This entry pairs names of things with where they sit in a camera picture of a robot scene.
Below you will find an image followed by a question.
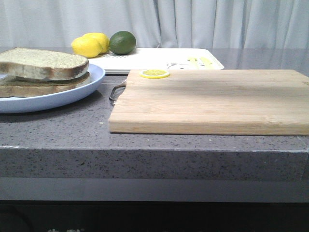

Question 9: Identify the bread slice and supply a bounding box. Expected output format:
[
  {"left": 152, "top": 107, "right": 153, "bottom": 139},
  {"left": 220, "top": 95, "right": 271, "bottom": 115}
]
[
  {"left": 0, "top": 72, "right": 91, "bottom": 98},
  {"left": 0, "top": 47, "right": 89, "bottom": 81}
]

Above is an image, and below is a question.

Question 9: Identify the light blue plate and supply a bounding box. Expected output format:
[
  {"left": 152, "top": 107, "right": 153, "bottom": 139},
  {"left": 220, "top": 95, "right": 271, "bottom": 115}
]
[{"left": 0, "top": 64, "right": 105, "bottom": 114}]

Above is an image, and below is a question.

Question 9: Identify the white rectangular tray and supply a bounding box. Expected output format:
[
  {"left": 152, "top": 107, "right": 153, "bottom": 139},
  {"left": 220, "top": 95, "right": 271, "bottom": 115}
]
[{"left": 89, "top": 48, "right": 224, "bottom": 75}]

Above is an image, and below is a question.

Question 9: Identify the lemon slice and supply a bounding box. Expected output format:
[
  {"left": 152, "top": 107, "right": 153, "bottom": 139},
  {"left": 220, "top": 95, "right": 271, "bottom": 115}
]
[{"left": 139, "top": 69, "right": 170, "bottom": 79}]

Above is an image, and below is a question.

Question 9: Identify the left yellow plastic utensil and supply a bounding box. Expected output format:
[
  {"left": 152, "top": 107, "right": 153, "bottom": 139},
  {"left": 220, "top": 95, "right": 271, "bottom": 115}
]
[{"left": 187, "top": 57, "right": 199, "bottom": 70}]

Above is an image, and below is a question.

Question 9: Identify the yellow plastic utensil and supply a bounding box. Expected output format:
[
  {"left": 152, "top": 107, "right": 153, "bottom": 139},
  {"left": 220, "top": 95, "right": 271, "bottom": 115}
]
[
  {"left": 187, "top": 57, "right": 199, "bottom": 70},
  {"left": 200, "top": 57, "right": 213, "bottom": 70}
]

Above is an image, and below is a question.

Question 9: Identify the right yellow plastic utensil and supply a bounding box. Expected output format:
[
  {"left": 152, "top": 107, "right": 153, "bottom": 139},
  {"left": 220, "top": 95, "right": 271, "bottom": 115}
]
[{"left": 200, "top": 57, "right": 213, "bottom": 70}]

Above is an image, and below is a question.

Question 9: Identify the green lime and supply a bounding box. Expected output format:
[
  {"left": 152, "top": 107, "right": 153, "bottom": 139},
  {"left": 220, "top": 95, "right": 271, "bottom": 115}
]
[{"left": 109, "top": 31, "right": 137, "bottom": 55}]

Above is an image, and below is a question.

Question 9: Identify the rear yellow lemon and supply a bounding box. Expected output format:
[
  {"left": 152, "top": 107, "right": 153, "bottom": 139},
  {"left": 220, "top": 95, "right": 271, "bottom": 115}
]
[{"left": 84, "top": 32, "right": 110, "bottom": 54}]

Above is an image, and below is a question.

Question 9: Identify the yellow lemon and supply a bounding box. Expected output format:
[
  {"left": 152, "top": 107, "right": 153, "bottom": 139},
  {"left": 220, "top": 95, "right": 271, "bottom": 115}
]
[
  {"left": 84, "top": 32, "right": 110, "bottom": 54},
  {"left": 71, "top": 36, "right": 102, "bottom": 58}
]

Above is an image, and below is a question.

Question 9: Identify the white curtain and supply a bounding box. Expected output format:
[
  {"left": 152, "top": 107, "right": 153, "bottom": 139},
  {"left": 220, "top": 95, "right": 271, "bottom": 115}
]
[{"left": 0, "top": 0, "right": 309, "bottom": 49}]

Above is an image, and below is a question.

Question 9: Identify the front yellow lemon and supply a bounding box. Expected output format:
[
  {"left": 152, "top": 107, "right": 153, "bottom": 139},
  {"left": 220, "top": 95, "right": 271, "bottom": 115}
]
[{"left": 71, "top": 36, "right": 102, "bottom": 58}]

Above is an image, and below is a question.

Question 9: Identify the wooden cutting board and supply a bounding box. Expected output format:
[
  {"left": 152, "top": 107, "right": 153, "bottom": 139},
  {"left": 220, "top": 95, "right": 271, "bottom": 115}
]
[{"left": 109, "top": 70, "right": 309, "bottom": 136}]

